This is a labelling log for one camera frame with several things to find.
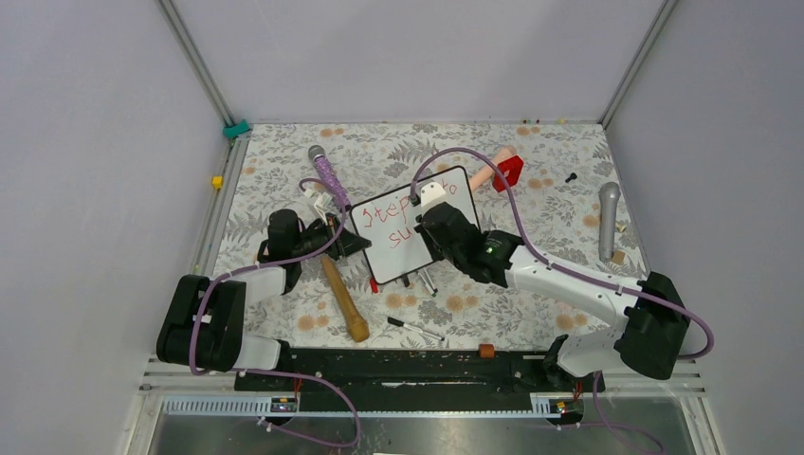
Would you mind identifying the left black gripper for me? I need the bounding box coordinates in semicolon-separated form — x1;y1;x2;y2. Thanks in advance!
291;212;369;260

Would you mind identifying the white whiteboard black frame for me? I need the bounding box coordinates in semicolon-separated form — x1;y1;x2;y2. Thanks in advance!
350;166;478;284

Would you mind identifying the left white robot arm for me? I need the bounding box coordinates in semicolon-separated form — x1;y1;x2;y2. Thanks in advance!
155;209;372;390

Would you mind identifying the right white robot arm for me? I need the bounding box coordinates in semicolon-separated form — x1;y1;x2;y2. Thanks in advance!
415;202;689;391

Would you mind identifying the green capped marker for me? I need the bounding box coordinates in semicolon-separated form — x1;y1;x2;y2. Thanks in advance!
419;270;438;297

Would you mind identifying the pink toy microphone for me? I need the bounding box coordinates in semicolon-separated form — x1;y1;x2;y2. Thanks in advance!
469;145;518;191

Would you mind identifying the purple glitter microphone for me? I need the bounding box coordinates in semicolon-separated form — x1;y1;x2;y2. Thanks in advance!
308;144;352;210

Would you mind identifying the red square block with hole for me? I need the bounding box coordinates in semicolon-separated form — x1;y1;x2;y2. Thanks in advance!
492;155;524;192

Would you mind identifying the black capped marker front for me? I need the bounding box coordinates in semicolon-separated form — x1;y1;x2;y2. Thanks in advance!
387;317;446;342

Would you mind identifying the small brown wooden cube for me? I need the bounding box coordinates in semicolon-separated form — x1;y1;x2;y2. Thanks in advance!
478;343;496;358

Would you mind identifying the small yellow cube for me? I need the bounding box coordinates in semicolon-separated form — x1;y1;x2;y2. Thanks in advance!
211;175;224;190

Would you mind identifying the teal corner clip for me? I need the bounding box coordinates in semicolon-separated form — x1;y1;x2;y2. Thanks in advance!
223;119;251;139

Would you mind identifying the silver grey microphone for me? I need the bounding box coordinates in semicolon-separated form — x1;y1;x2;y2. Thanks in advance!
598;181;621;263

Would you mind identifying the small tan wooden block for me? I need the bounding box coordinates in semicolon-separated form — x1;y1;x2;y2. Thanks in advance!
611;250;627;265

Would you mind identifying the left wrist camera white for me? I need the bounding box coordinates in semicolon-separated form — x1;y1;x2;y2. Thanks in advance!
312;192;333;221

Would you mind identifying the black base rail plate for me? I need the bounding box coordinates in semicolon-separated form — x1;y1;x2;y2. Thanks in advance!
234;345;593;412

